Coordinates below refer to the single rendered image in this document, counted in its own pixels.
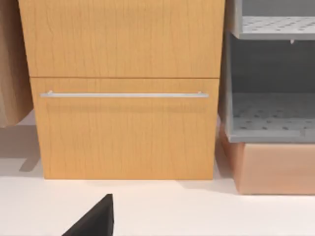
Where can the grey pierced drawer inside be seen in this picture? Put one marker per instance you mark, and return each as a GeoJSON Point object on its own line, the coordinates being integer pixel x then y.
{"type": "Point", "coordinates": [268, 98]}

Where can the pale wooden drawer front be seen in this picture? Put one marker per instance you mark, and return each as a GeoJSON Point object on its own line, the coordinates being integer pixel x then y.
{"type": "Point", "coordinates": [270, 167]}

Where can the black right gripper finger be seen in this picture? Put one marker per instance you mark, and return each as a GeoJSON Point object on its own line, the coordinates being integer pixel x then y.
{"type": "Point", "coordinates": [97, 218]}

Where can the pale brown wooden cupboard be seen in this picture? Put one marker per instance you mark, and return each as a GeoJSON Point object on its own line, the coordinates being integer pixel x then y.
{"type": "Point", "coordinates": [12, 61]}

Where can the plain wooden drawer front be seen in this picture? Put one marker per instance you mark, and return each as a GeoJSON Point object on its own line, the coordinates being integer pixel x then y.
{"type": "Point", "coordinates": [120, 37]}

